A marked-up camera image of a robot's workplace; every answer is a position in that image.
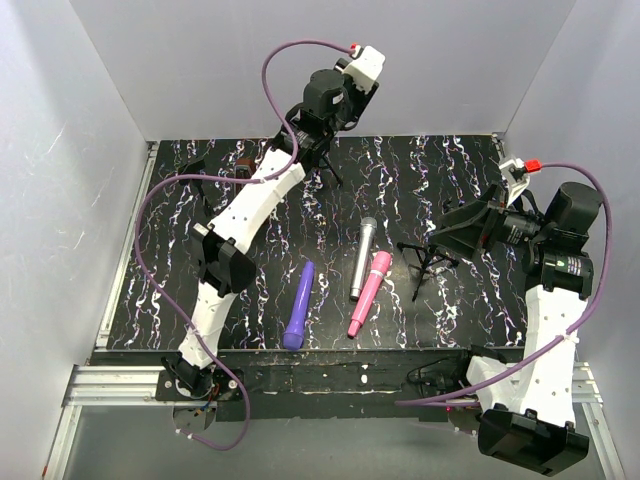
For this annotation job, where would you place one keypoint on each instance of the aluminium table rail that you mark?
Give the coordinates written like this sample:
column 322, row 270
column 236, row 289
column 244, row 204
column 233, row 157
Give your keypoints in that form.
column 112, row 426

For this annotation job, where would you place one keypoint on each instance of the small black tripod stand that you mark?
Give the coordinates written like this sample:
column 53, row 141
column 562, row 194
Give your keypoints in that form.
column 429, row 256

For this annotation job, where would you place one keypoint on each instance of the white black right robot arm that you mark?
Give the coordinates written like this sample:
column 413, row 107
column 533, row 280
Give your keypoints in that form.
column 527, row 417

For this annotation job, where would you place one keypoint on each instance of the brown wooden metronome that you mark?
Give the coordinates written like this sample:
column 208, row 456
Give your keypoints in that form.
column 244, row 168

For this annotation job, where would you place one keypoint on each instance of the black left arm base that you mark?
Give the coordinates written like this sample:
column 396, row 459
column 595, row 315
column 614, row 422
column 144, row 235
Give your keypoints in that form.
column 180, row 381

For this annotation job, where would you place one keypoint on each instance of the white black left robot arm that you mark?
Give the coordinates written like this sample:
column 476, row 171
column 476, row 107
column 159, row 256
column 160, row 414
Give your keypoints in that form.
column 333, row 101

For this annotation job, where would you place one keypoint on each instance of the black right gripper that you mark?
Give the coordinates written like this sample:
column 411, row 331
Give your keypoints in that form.
column 493, row 220

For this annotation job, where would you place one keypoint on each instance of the silver microphone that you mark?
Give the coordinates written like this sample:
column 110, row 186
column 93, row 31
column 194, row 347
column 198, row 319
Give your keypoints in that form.
column 368, row 227

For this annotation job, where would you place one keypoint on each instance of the black round-base stand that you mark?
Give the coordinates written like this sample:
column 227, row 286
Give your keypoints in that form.
column 197, row 167

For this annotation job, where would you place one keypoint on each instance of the purple plastic microphone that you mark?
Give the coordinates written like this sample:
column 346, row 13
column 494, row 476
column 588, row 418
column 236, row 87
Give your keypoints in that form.
column 293, row 337

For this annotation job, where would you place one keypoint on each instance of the tall black tripod stand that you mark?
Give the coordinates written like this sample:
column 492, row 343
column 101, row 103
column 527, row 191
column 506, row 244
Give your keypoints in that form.
column 324, row 162

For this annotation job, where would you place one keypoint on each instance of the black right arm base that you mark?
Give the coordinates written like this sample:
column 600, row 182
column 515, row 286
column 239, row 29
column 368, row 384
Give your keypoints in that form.
column 448, row 374

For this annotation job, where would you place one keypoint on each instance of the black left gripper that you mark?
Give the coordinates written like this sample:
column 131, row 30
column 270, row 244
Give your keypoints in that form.
column 366, row 93

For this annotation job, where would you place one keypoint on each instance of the pink microphone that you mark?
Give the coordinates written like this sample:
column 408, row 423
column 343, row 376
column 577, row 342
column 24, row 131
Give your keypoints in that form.
column 378, row 271

